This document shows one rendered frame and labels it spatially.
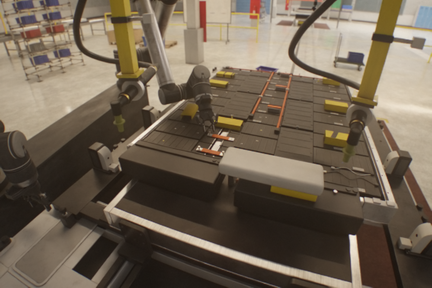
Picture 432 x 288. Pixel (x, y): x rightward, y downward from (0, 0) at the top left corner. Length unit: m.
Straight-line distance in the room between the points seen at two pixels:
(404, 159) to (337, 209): 0.70
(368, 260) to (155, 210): 1.73
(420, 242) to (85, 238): 1.30
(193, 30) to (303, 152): 5.36
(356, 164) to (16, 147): 1.43
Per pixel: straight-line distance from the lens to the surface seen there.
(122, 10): 0.88
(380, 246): 2.36
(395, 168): 1.49
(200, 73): 1.38
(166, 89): 1.45
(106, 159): 1.31
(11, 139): 1.06
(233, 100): 1.68
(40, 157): 1.62
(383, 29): 0.81
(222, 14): 9.23
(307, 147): 1.25
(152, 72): 1.12
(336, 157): 1.26
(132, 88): 0.92
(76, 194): 1.29
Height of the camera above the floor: 1.69
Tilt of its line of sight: 30 degrees down
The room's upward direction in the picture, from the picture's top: straight up
